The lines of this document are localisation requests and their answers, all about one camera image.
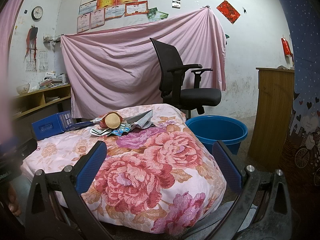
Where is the green blue snack packet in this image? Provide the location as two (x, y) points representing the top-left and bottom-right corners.
(89, 122), (132, 138)

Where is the grey wrapper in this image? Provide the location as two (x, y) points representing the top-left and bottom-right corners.
(125, 110), (153, 130)

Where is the wooden shelf desk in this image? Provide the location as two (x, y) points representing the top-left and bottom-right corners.
(13, 84), (71, 142)

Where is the blue cardboard box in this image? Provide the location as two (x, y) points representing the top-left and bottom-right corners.
(31, 111), (74, 141)

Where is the white ceramic bowl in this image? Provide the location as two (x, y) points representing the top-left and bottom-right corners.
(16, 83), (30, 95)

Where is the stack of books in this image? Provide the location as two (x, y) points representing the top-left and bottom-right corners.
(39, 72), (68, 89)

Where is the blue plastic basin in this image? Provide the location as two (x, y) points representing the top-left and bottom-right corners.
(185, 115), (248, 155)

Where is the wooden cabinet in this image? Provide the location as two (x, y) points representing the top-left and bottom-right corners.
(248, 68), (295, 171)

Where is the floral pink quilt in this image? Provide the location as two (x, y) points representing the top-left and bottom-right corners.
(20, 103), (227, 236)

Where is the pink hanging sheet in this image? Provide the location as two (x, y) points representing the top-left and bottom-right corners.
(61, 8), (226, 119)

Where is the black office chair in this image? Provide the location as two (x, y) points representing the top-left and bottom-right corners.
(150, 38), (221, 120)

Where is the red tassel wall hanging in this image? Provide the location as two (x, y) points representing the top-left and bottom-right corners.
(24, 25), (38, 62)

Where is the round wall clock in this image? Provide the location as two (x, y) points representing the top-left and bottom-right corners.
(31, 5), (43, 21)

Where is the red hanging wall ornament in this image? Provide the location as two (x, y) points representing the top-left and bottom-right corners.
(281, 36), (293, 57)

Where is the wall certificates cluster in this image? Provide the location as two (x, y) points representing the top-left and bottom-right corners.
(76, 0), (164, 34)

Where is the red diamond wall decoration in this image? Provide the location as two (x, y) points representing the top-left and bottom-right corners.
(216, 0), (240, 24)

